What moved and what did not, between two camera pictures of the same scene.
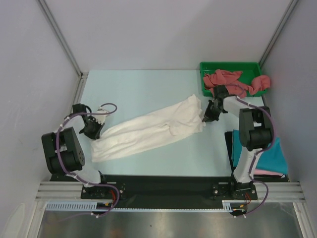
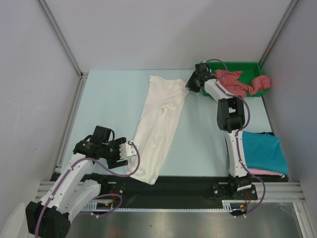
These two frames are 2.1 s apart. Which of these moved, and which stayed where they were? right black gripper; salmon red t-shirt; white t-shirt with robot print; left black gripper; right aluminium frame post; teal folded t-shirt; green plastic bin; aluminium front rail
Moved: right black gripper; left black gripper; white t-shirt with robot print
Stayed: salmon red t-shirt; green plastic bin; teal folded t-shirt; right aluminium frame post; aluminium front rail
